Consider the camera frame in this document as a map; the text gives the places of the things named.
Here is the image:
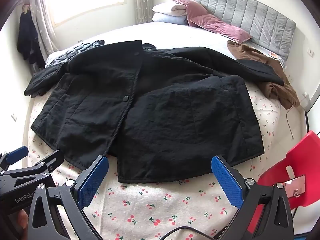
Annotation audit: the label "grey patterned curtain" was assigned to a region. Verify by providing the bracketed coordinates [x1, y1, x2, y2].
[135, 0, 153, 24]
[30, 0, 59, 70]

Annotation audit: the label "grey padded headboard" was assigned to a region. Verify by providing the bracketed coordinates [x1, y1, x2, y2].
[182, 0, 297, 67]

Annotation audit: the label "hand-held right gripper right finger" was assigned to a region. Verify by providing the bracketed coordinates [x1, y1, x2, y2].
[211, 154, 294, 240]

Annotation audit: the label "black cable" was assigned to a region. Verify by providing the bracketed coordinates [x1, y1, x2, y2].
[160, 226, 228, 240]

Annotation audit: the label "red plastic chair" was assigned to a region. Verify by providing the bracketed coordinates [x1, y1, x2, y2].
[246, 130, 320, 233]

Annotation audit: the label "black button jacket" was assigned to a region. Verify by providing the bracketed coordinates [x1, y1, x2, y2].
[24, 39, 285, 183]

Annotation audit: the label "white folded blanket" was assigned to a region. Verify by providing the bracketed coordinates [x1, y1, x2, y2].
[152, 2, 187, 18]

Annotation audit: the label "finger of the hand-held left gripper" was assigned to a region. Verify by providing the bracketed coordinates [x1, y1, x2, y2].
[34, 149, 65, 173]
[0, 146, 29, 171]

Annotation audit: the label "silver metal plate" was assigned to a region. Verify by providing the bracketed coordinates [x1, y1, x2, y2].
[285, 175, 306, 198]

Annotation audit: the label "person's left hand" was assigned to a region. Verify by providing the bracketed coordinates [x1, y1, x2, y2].
[14, 209, 29, 231]

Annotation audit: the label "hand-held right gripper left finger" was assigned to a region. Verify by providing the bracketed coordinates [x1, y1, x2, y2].
[27, 155, 110, 240]

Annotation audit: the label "black quilted jacket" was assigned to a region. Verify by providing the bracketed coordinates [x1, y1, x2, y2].
[45, 40, 105, 68]

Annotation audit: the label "dark hanging clothes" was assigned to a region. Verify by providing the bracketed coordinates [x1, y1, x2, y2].
[17, 4, 45, 69]

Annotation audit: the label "brown garment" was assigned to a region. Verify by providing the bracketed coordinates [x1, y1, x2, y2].
[227, 41, 300, 139]

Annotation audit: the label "pale blue folded blanket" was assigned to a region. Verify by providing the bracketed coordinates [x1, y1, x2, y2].
[152, 12, 188, 26]

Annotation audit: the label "pink velvet pillow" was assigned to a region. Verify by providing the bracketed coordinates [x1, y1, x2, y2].
[171, 0, 252, 43]

